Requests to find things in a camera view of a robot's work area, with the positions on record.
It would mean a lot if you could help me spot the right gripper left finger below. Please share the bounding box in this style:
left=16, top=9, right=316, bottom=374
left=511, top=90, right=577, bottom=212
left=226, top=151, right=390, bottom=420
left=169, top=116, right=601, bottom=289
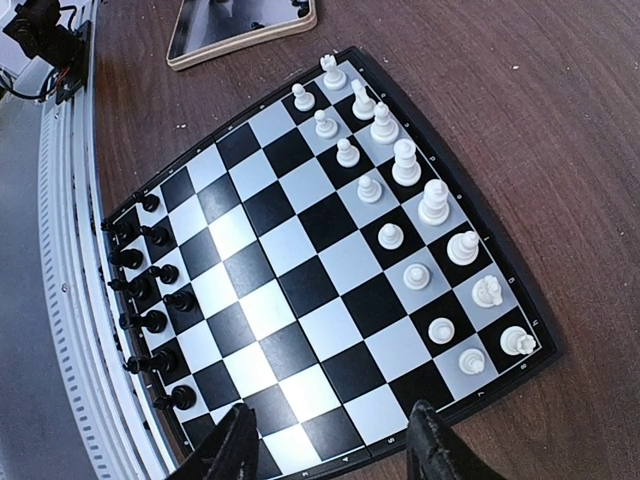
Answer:
left=167, top=403, right=259, bottom=480

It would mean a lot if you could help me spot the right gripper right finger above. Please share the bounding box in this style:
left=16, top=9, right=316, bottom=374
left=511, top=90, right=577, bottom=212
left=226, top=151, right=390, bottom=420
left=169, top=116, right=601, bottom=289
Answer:
left=406, top=400, right=500, bottom=480

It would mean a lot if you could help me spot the black grey chessboard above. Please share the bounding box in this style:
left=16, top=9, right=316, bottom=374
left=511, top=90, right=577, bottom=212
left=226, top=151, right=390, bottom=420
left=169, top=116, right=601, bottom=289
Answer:
left=101, top=47, right=561, bottom=479

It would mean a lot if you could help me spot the black rook chess piece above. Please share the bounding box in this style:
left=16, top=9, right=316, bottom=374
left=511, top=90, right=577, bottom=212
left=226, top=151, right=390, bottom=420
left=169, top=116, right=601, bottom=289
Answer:
left=133, top=192, right=160, bottom=212

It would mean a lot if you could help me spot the wooden rimmed black tray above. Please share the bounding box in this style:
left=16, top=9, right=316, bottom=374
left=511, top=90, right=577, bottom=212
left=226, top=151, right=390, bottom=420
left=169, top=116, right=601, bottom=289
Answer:
left=166, top=0, right=317, bottom=71

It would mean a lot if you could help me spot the aluminium front rail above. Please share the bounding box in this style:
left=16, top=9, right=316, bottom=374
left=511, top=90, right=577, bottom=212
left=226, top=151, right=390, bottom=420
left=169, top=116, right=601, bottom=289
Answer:
left=37, top=0, right=176, bottom=480

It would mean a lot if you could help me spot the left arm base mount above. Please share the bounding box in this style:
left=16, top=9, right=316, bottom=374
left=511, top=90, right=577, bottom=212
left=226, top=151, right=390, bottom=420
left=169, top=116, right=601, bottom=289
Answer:
left=1, top=0, right=92, bottom=105

